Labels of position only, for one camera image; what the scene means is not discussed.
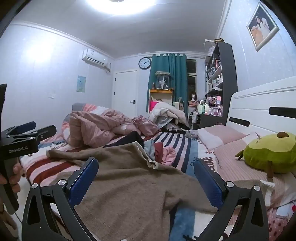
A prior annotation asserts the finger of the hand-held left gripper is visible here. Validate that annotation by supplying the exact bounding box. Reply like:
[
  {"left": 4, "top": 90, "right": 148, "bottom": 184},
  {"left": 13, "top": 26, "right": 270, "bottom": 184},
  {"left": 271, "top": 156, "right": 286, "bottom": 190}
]
[
  {"left": 5, "top": 121, "right": 37, "bottom": 135},
  {"left": 10, "top": 125, "right": 57, "bottom": 142}
]

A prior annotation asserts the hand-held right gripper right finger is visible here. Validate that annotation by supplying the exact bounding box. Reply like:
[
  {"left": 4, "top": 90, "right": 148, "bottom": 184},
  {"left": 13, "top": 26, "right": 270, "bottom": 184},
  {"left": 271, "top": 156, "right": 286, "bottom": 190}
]
[{"left": 193, "top": 159, "right": 269, "bottom": 241}]

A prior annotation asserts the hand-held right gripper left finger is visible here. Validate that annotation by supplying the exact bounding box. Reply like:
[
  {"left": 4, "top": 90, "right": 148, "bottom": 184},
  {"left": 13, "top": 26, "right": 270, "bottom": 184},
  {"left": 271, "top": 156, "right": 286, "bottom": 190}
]
[{"left": 21, "top": 157, "right": 99, "bottom": 241}]

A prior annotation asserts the beige knit sweater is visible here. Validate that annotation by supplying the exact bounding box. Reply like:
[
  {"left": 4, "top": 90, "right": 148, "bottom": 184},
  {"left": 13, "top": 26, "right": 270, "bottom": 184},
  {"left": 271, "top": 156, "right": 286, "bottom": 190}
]
[{"left": 46, "top": 141, "right": 219, "bottom": 241}]

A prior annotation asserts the cream clothes pile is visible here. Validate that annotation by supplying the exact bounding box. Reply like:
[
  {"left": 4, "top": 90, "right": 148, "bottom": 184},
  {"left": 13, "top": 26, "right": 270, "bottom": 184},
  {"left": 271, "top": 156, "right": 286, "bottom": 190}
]
[{"left": 149, "top": 101, "right": 187, "bottom": 128}]

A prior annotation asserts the person's left hand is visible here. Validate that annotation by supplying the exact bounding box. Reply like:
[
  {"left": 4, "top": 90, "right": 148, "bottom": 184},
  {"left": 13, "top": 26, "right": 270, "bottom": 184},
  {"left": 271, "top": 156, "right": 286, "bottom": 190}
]
[{"left": 0, "top": 161, "right": 23, "bottom": 194}]

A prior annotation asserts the pink ribbed pillow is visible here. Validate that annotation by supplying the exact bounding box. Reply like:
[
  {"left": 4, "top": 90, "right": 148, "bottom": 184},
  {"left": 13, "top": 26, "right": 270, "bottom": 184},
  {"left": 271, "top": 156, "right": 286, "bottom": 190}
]
[{"left": 214, "top": 133, "right": 278, "bottom": 188}]

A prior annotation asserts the striped printed bed sheet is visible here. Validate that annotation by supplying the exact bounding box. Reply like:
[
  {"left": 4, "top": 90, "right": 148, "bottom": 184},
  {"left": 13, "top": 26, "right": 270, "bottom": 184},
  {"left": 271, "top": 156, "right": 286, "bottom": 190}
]
[{"left": 20, "top": 103, "right": 296, "bottom": 241}]

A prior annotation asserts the pink quilt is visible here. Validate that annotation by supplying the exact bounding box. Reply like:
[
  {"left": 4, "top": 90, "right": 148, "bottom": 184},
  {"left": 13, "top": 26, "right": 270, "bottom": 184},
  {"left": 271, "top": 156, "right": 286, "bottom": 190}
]
[{"left": 68, "top": 107, "right": 139, "bottom": 147}]

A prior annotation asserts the pink pillow with white edge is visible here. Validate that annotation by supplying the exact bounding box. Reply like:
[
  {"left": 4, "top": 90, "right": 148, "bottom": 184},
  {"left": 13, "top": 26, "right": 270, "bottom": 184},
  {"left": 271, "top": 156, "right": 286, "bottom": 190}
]
[{"left": 196, "top": 124, "right": 249, "bottom": 151}]

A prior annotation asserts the black garment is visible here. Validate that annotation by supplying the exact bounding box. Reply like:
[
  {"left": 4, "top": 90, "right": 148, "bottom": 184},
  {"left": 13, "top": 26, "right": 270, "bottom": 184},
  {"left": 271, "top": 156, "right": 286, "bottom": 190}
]
[{"left": 103, "top": 131, "right": 145, "bottom": 149}]

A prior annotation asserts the red garment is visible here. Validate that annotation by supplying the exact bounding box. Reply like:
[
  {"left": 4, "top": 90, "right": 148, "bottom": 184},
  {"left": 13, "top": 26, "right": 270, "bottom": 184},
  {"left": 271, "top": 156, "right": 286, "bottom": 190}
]
[{"left": 153, "top": 142, "right": 164, "bottom": 161}]

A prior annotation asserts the green avocado plush toy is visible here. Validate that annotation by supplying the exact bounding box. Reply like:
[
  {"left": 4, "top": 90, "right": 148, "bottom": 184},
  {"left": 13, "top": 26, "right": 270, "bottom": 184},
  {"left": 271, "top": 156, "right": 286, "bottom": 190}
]
[{"left": 235, "top": 132, "right": 296, "bottom": 179}]

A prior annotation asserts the pink satin garment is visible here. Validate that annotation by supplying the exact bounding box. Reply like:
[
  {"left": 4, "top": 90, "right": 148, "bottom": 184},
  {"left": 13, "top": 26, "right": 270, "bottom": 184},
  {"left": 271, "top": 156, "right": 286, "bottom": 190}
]
[{"left": 131, "top": 116, "right": 160, "bottom": 137}]

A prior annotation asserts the pink dotted cloth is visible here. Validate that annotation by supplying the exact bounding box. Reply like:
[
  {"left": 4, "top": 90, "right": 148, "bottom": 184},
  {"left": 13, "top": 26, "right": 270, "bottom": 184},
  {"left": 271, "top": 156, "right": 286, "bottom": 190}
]
[{"left": 266, "top": 202, "right": 296, "bottom": 241}]

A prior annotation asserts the mannequin head with wig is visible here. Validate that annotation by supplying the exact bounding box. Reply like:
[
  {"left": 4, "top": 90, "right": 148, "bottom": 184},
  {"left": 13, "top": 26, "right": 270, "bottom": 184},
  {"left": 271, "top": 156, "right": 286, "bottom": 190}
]
[{"left": 188, "top": 91, "right": 198, "bottom": 107}]

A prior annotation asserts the white headboard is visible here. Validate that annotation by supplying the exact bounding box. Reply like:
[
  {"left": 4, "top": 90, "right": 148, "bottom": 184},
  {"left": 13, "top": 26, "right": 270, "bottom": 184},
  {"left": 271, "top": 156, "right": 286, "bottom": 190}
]
[{"left": 225, "top": 75, "right": 296, "bottom": 149}]

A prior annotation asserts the white door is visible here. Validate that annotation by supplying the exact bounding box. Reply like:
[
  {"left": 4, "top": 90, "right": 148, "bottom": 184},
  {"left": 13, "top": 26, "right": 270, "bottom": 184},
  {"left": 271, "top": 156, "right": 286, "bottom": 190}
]
[{"left": 112, "top": 70, "right": 139, "bottom": 116}]

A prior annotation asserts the white air conditioner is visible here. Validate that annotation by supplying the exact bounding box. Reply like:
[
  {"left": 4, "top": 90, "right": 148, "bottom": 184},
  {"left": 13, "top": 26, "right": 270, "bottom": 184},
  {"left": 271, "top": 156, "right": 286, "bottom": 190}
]
[{"left": 82, "top": 49, "right": 112, "bottom": 73}]

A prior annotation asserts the yellow shelf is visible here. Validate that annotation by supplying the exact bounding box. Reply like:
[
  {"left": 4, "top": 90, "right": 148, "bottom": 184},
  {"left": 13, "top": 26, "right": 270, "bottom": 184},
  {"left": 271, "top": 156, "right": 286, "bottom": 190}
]
[{"left": 149, "top": 89, "right": 174, "bottom": 112}]

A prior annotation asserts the window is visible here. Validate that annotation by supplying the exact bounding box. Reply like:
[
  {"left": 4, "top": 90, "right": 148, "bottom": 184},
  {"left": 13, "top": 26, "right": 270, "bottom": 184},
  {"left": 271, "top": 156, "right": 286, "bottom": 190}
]
[{"left": 186, "top": 59, "right": 197, "bottom": 93}]

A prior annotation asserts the dark bookshelf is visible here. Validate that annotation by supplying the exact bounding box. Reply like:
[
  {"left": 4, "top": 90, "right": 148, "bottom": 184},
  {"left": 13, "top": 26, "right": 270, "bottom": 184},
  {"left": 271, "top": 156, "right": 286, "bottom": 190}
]
[{"left": 205, "top": 39, "right": 238, "bottom": 130}]

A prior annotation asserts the teal curtain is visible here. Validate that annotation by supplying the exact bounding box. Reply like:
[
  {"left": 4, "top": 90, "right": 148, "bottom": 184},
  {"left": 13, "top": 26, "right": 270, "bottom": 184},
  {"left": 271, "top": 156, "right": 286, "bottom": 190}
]
[{"left": 146, "top": 53, "right": 187, "bottom": 114}]

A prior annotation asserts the glass display case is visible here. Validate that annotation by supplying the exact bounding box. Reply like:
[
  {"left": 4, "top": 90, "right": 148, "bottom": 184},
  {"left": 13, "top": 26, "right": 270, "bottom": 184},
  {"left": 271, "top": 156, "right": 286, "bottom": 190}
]
[{"left": 155, "top": 71, "right": 172, "bottom": 90}]

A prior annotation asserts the ceiling light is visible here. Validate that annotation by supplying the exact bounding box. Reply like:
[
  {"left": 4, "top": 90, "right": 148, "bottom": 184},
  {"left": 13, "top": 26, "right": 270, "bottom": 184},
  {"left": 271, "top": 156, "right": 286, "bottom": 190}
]
[{"left": 85, "top": 0, "right": 153, "bottom": 16}]

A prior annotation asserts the blue wall poster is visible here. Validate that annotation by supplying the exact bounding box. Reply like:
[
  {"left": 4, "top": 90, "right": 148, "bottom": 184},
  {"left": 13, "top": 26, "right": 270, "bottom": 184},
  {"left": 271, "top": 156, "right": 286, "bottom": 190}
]
[{"left": 76, "top": 75, "right": 87, "bottom": 93}]

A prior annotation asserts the round wall clock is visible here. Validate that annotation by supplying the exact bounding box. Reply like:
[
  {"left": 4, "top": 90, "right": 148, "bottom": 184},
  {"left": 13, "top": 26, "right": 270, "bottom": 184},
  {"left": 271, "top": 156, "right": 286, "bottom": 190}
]
[{"left": 138, "top": 57, "right": 152, "bottom": 70}]

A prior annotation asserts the framed wall photo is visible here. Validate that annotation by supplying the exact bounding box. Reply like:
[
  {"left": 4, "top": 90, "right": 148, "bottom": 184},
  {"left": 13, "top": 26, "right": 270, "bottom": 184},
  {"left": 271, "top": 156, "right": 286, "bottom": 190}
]
[{"left": 246, "top": 2, "right": 280, "bottom": 52}]

